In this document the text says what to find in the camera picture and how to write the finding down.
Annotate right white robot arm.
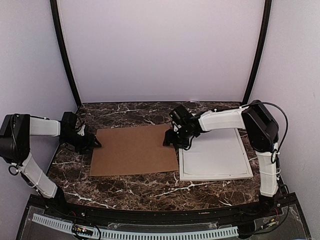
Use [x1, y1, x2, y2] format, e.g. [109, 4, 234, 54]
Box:
[163, 100, 284, 217]

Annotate landscape photo print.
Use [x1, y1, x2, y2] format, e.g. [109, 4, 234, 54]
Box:
[181, 128, 248, 176]

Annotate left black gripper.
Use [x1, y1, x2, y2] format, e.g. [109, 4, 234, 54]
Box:
[60, 131, 103, 155]

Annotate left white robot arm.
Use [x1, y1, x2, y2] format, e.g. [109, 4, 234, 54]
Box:
[0, 111, 102, 218]

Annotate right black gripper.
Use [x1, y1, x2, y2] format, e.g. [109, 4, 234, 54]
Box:
[162, 126, 194, 150]

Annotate left black corner post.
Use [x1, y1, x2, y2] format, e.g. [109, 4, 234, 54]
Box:
[49, 0, 82, 108]

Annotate brown cardboard backing board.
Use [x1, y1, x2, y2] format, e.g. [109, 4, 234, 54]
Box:
[89, 124, 179, 177]

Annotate white picture frame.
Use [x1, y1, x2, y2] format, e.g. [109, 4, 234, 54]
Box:
[178, 127, 254, 181]

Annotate small circuit board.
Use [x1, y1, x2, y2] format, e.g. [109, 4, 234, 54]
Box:
[71, 224, 94, 237]

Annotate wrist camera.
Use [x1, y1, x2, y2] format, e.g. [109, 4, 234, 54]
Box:
[60, 111, 86, 136]
[169, 104, 193, 130]

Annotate right black corner post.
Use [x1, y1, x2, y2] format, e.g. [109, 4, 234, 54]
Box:
[241, 0, 272, 105]

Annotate white slotted cable duct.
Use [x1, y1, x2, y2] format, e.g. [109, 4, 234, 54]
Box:
[31, 213, 239, 240]

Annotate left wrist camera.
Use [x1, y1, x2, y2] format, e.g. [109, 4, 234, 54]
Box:
[60, 111, 86, 136]

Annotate black corner post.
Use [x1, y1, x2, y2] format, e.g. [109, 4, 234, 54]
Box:
[241, 0, 272, 105]
[49, 0, 82, 108]

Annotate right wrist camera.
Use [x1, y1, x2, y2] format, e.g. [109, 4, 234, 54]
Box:
[169, 104, 193, 130]

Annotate black front rail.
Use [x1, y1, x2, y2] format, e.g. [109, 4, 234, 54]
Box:
[27, 192, 298, 229]

